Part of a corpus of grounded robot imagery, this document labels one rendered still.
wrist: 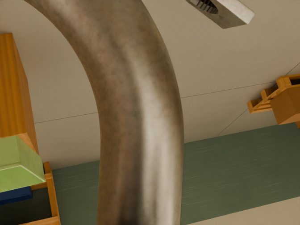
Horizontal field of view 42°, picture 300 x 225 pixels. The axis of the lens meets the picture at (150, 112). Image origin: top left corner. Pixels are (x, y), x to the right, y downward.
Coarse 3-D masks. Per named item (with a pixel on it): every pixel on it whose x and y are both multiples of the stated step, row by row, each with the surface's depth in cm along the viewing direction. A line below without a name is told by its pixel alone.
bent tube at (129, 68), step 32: (32, 0) 14; (64, 0) 13; (96, 0) 13; (128, 0) 13; (64, 32) 13; (96, 32) 13; (128, 32) 13; (96, 64) 13; (128, 64) 13; (160, 64) 13; (96, 96) 13; (128, 96) 13; (160, 96) 13; (128, 128) 13; (160, 128) 13; (128, 160) 13; (160, 160) 13; (128, 192) 13; (160, 192) 13; (96, 224) 14; (128, 224) 13; (160, 224) 13
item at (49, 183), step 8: (48, 168) 538; (48, 176) 530; (40, 184) 545; (48, 184) 531; (0, 192) 523; (8, 192) 525; (16, 192) 527; (24, 192) 529; (48, 192) 528; (0, 200) 557; (8, 200) 559; (16, 200) 561; (56, 200) 567; (56, 208) 522; (56, 216) 515; (24, 224) 506; (32, 224) 507; (40, 224) 509; (48, 224) 515; (56, 224) 516
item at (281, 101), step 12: (288, 84) 426; (264, 96) 461; (276, 96) 445; (288, 96) 424; (252, 108) 489; (264, 108) 492; (276, 108) 449; (288, 108) 427; (276, 120) 452; (288, 120) 439
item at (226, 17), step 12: (192, 0) 24; (204, 0) 24; (216, 0) 21; (228, 0) 21; (204, 12) 25; (216, 12) 24; (228, 12) 22; (240, 12) 22; (252, 12) 22; (228, 24) 24; (240, 24) 22
